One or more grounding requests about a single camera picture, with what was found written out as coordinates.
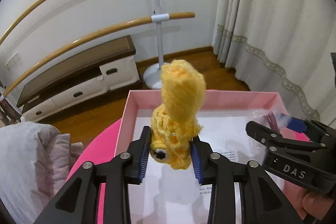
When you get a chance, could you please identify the maroon strap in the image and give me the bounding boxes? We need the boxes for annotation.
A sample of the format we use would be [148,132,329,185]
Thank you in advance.
[265,113,279,130]

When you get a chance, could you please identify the clear plastic pouch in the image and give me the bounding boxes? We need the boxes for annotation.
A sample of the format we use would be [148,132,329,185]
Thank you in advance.
[246,107,292,132]

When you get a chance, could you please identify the yellow crochet fish toy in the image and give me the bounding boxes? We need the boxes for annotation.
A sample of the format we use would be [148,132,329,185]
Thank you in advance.
[150,60,206,170]

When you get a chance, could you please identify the person's right hand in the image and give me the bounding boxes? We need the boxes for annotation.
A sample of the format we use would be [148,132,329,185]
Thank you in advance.
[295,188,335,223]

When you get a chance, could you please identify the pink round table cover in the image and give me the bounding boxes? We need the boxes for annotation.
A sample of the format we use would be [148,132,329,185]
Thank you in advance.
[65,118,124,224]

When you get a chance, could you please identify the pink cardboard box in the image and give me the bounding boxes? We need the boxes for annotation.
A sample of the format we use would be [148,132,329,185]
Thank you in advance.
[116,90,287,223]

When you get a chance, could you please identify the white barre stand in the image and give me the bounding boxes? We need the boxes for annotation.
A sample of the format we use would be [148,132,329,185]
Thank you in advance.
[143,0,169,90]

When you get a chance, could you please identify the white brown tv cabinet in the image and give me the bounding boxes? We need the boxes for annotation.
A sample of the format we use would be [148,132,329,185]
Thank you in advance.
[17,35,140,122]

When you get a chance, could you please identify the white curtain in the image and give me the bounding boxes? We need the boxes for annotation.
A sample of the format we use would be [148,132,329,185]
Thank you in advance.
[213,0,335,126]

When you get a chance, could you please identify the clothes hanging on bar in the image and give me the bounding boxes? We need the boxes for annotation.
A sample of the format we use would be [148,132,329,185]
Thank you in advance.
[1,92,21,126]

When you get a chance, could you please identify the lower wooden ballet bar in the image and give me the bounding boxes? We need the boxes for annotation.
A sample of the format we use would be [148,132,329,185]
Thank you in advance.
[1,12,195,101]

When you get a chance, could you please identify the white wall switch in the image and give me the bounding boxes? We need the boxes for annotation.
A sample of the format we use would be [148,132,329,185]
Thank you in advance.
[6,52,21,70]

